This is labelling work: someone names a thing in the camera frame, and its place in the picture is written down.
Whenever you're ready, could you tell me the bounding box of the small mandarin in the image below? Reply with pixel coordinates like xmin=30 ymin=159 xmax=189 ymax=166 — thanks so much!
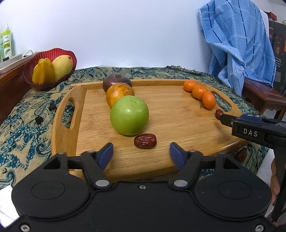
xmin=202 ymin=91 xmax=216 ymax=110
xmin=192 ymin=84 xmax=208 ymax=100
xmin=183 ymin=80 xmax=197 ymax=92

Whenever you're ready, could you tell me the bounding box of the person's right hand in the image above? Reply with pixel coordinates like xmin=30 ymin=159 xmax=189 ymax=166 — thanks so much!
xmin=270 ymin=157 xmax=281 ymax=202

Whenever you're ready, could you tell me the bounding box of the yellow starfruit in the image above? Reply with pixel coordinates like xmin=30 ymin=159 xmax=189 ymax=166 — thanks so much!
xmin=32 ymin=58 xmax=55 ymax=85

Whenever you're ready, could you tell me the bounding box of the wooden tray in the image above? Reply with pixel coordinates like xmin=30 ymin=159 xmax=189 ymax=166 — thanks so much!
xmin=51 ymin=79 xmax=246 ymax=181

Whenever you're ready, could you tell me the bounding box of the green white bottle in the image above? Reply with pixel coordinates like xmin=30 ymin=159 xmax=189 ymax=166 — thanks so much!
xmin=0 ymin=23 xmax=13 ymax=62

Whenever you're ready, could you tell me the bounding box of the dark purple round fruit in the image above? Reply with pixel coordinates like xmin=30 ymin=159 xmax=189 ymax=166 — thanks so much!
xmin=102 ymin=74 xmax=133 ymax=94

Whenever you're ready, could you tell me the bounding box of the red bowl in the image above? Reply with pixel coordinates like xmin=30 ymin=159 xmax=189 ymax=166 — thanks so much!
xmin=23 ymin=49 xmax=77 ymax=91

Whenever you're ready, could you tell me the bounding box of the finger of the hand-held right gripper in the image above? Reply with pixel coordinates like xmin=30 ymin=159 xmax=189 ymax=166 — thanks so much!
xmin=220 ymin=113 xmax=263 ymax=128

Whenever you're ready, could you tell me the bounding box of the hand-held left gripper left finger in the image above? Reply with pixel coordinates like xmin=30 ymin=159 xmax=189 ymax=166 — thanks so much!
xmin=42 ymin=143 xmax=114 ymax=190

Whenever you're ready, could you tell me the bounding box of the dark wooden chair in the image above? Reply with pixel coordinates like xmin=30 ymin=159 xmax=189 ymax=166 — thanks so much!
xmin=242 ymin=77 xmax=286 ymax=121

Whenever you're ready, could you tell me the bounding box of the dark wooden side table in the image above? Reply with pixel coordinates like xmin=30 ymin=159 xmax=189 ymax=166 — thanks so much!
xmin=0 ymin=57 xmax=34 ymax=125

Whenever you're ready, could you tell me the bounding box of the white sheet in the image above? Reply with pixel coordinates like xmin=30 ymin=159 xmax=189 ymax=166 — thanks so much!
xmin=0 ymin=185 xmax=20 ymax=226

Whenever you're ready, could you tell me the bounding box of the blue checked cloth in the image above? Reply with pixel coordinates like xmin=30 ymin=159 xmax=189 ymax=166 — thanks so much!
xmin=198 ymin=0 xmax=276 ymax=97

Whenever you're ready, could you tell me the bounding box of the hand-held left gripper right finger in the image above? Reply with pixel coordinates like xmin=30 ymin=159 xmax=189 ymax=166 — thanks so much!
xmin=169 ymin=143 xmax=240 ymax=190

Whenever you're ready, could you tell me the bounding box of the patterned teal beige blanket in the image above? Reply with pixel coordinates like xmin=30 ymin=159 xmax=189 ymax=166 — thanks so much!
xmin=0 ymin=65 xmax=272 ymax=190

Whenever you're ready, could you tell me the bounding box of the yellow mango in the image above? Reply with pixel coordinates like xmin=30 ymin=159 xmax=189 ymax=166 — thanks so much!
xmin=51 ymin=55 xmax=73 ymax=82

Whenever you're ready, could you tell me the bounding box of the large orange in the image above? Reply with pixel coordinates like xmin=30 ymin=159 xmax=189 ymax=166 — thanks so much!
xmin=106 ymin=82 xmax=135 ymax=109

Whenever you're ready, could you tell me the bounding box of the grey flat slab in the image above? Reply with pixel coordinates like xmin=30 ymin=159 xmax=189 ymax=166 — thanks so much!
xmin=0 ymin=54 xmax=25 ymax=70

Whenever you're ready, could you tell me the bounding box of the green apple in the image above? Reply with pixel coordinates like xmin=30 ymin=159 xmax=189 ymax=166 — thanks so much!
xmin=110 ymin=95 xmax=149 ymax=136

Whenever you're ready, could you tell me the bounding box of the dark cabinet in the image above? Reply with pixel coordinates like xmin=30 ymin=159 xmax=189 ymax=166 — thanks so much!
xmin=267 ymin=19 xmax=286 ymax=96

